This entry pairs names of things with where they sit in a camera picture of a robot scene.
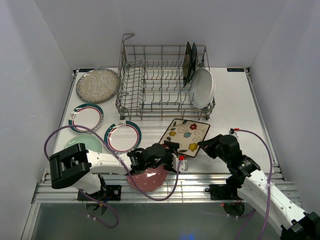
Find cream floral square plate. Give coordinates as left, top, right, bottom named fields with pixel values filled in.
left=159, top=118, right=211, bottom=158

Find pink dotted scalloped plate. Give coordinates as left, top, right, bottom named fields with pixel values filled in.
left=132, top=166, right=168, bottom=192

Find white oval plate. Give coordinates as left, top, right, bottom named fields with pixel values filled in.
left=189, top=68, right=216, bottom=109

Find black floral square plate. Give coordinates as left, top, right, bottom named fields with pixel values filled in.
left=182, top=42, right=193, bottom=87

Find teal square plate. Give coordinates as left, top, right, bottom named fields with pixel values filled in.
left=190, top=42, right=198, bottom=80

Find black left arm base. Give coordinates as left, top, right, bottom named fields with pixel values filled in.
left=86, top=174, right=122, bottom=203

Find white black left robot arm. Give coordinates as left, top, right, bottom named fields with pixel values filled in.
left=49, top=142, right=188, bottom=200

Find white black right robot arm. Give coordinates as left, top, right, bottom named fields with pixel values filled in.
left=198, top=134, right=320, bottom=240

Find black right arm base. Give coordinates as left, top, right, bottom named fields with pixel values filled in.
left=204, top=176, right=244, bottom=200

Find white plate steam logo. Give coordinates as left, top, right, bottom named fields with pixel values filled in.
left=103, top=120, right=142, bottom=155

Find mint green flower plate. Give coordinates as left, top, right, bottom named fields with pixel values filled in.
left=64, top=134, right=102, bottom=153

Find dark logo sticker right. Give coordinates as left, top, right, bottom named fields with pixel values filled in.
left=226, top=67, right=245, bottom=73

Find dark logo sticker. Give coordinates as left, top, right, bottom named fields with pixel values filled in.
left=226, top=67, right=245, bottom=73
left=78, top=68, right=95, bottom=73

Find white plate green red rim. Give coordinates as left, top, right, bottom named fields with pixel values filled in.
left=68, top=103, right=104, bottom=131

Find speckled brown round plate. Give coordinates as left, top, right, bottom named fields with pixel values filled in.
left=75, top=68, right=120, bottom=104

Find dark logo sticker left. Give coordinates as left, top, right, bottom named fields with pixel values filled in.
left=78, top=68, right=95, bottom=73

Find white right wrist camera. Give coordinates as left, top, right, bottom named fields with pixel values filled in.
left=229, top=128, right=240, bottom=138

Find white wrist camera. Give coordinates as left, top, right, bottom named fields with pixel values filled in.
left=229, top=128, right=240, bottom=138
left=178, top=155, right=188, bottom=172

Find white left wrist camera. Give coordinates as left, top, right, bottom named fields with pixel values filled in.
left=178, top=155, right=188, bottom=172

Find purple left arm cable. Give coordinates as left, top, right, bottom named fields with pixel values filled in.
left=43, top=124, right=181, bottom=229

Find grey wire dish rack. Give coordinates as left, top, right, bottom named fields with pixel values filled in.
left=115, top=33, right=216, bottom=120

